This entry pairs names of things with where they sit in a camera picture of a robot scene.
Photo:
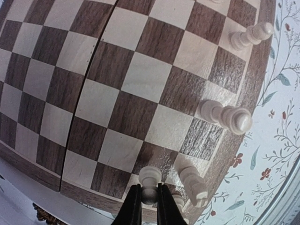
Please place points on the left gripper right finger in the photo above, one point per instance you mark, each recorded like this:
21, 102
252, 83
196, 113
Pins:
167, 210

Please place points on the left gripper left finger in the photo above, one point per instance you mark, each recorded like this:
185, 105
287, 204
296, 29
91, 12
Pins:
131, 210

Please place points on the light chess rook piece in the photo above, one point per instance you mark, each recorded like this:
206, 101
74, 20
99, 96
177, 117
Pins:
180, 203

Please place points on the light chess bishop piece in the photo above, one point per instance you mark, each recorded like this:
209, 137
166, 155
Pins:
192, 181

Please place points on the white plastic compartment tray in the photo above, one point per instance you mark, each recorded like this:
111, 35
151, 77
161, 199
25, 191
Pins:
18, 194

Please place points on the light chess king piece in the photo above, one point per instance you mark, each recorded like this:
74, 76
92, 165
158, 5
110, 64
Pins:
237, 120

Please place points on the wooden chess board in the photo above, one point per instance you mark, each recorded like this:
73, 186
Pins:
91, 91

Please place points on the pile of dark chess pieces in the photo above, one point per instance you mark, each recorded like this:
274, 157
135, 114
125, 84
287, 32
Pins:
42, 215

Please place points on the floral patterned table mat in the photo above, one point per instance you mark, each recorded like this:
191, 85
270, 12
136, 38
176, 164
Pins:
269, 150

